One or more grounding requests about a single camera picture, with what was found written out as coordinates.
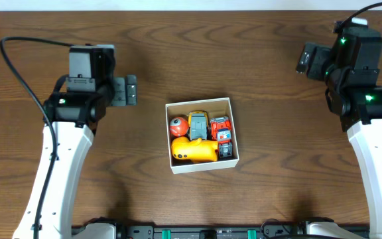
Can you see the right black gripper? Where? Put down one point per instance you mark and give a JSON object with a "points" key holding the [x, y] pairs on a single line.
{"points": [[323, 56]]}

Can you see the white cardboard box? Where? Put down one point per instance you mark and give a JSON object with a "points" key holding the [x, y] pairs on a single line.
{"points": [[215, 108]]}

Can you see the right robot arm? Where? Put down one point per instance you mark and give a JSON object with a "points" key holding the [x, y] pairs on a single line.
{"points": [[360, 113]]}

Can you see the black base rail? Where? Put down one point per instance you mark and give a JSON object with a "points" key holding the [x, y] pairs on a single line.
{"points": [[271, 228]]}

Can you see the yellow grey toy dump truck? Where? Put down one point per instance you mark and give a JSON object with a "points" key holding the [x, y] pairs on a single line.
{"points": [[198, 125]]}

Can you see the red toy fire truck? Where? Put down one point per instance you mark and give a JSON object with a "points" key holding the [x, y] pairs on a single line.
{"points": [[221, 132]]}

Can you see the orange red toy ball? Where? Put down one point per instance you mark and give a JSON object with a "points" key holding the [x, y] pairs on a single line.
{"points": [[178, 127]]}

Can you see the orange rubber toy animal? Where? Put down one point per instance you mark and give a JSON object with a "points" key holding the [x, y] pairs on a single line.
{"points": [[197, 150]]}

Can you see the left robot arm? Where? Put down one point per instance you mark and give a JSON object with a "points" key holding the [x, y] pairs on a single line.
{"points": [[77, 103]]}

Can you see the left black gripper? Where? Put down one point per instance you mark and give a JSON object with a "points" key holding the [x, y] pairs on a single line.
{"points": [[125, 90]]}

